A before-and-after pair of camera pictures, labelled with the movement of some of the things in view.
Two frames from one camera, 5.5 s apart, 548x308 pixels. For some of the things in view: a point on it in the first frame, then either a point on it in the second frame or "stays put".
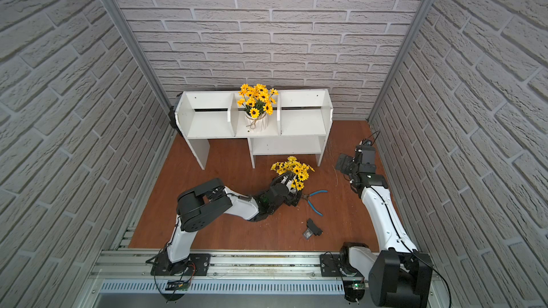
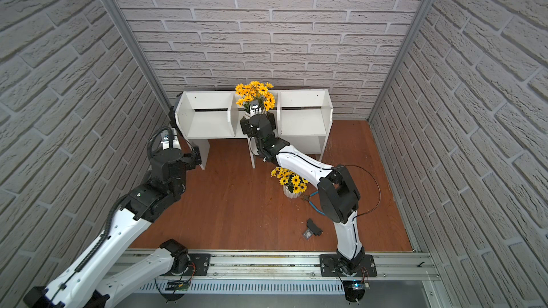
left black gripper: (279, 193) to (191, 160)
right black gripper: (349, 161) to (247, 127)
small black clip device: (312, 229) stays put
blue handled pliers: (307, 197) stays put
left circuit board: (178, 285) stays put
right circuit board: (357, 285) stays put
